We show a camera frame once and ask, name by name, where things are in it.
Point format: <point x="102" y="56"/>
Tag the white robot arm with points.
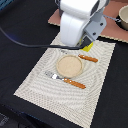
<point x="82" y="5"/>

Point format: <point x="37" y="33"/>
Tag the yellow butter box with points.
<point x="87" y="48"/>

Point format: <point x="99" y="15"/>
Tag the fork with orange handle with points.
<point x="66" y="80"/>

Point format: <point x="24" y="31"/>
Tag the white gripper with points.
<point x="81" y="29"/>

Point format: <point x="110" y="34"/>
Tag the tan wooden bowl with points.
<point x="123" y="14"/>

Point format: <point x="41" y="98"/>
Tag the knife with orange handle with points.
<point x="80" y="56"/>

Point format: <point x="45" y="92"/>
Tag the beige woven placemat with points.
<point x="70" y="103"/>

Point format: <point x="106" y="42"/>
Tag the round tan plate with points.
<point x="69" y="66"/>

